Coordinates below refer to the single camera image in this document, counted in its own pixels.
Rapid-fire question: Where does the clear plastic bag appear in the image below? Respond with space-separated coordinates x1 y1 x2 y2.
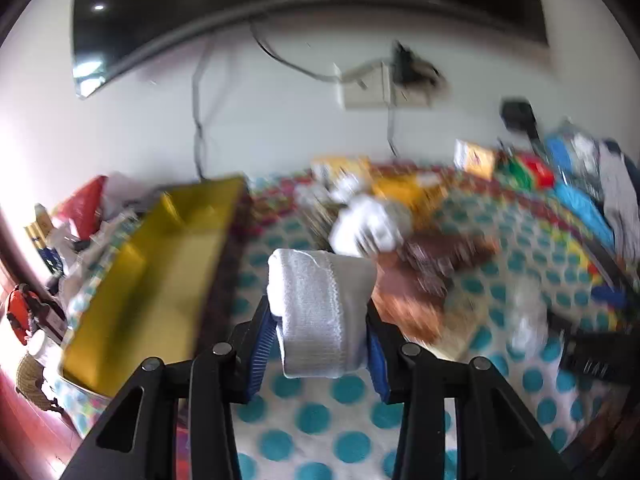
504 277 552 358

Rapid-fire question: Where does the woven basket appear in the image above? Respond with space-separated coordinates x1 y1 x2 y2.
15 354 57 411

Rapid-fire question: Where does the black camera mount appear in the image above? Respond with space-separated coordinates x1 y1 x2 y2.
500 99 541 143

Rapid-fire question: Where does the orange red bag on floor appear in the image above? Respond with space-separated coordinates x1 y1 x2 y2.
5 284 48 346

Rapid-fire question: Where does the dark brown snack packet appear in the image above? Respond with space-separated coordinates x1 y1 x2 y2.
402 232 498 286

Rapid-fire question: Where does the red and green packet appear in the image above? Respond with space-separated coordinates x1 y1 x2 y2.
499 152 557 188

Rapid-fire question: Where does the grey folded cloth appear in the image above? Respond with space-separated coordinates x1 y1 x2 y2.
596 139 640 266

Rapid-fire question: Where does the orange brown snack packet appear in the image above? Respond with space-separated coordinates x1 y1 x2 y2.
372 252 453 343

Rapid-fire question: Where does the yellow small box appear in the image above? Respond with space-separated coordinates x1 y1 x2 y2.
454 139 497 179

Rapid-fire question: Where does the blue plastic bag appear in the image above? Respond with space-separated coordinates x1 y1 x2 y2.
544 130 617 248

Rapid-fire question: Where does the gold and blue carton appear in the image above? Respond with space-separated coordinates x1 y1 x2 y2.
25 203 57 252

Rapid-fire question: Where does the thin grey socket cable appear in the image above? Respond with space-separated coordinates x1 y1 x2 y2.
384 105 402 159

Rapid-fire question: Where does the white wall socket plate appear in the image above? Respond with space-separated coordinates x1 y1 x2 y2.
332 60 396 111

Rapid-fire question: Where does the black power adapter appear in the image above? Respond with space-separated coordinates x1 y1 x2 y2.
392 42 448 98

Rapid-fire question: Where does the grey hanging cable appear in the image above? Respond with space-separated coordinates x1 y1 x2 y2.
191 42 216 181

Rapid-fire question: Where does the dark tin box gold inside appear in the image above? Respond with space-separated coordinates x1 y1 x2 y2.
60 175 251 396

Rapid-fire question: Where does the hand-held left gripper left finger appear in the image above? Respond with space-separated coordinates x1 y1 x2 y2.
60 295 277 480

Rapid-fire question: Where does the white crumpled packet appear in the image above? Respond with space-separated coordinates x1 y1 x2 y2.
329 195 413 257

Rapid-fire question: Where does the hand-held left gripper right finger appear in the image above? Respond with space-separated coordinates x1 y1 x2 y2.
364 301 566 480

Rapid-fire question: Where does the polka dot tablecloth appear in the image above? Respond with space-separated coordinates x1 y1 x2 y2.
55 160 631 480

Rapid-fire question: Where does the white sock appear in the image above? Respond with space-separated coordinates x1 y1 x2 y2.
266 248 377 380

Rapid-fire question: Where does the white lidded jar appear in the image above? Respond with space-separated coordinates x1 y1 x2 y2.
29 334 62 368

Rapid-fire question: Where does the black television cable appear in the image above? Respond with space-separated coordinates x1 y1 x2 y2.
249 17 341 81

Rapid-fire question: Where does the red plastic bag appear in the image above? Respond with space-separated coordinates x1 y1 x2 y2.
52 175 110 238

